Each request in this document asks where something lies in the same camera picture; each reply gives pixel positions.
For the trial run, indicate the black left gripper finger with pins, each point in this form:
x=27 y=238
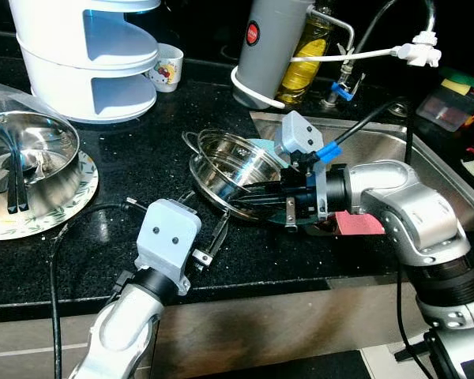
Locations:
x=220 y=229

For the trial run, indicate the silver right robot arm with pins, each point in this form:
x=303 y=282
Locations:
x=411 y=213

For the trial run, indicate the pink sponge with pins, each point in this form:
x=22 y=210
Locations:
x=359 y=223

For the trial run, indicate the grey cabinet front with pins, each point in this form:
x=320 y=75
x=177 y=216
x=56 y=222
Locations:
x=261 y=324

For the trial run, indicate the yellow oil bottle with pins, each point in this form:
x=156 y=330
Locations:
x=304 y=71

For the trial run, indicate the round steel hole cover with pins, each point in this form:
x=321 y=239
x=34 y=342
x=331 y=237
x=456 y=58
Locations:
x=395 y=110

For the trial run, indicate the stainless steel sink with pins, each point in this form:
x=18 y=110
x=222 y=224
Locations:
x=430 y=162

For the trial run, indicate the floral patterned plate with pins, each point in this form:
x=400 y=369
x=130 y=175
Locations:
x=80 y=197

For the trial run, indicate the grey water filter cylinder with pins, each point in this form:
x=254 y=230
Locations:
x=265 y=55

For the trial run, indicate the white mug with cartoon print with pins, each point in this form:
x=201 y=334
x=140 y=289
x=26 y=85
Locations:
x=166 y=71

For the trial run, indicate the clear plastic container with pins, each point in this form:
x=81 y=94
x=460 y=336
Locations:
x=446 y=109

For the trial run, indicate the large steel pot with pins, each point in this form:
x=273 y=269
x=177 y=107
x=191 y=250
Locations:
x=51 y=170

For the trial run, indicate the chrome faucet pipe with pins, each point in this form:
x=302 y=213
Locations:
x=373 y=33

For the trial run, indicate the white faucet connector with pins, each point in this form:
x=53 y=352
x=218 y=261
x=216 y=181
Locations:
x=419 y=51

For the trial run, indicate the yellow green sponge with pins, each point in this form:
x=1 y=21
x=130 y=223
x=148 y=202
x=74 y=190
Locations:
x=460 y=79

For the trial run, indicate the white tiered plastic rack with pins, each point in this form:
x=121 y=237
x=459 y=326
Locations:
x=63 y=71

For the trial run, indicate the clear plastic bag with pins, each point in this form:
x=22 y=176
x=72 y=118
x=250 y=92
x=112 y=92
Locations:
x=8 y=96

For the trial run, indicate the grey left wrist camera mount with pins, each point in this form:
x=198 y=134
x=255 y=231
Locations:
x=166 y=237

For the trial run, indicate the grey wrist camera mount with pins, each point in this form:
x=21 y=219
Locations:
x=166 y=237
x=299 y=134

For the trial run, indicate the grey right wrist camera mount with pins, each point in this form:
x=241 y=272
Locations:
x=299 y=134

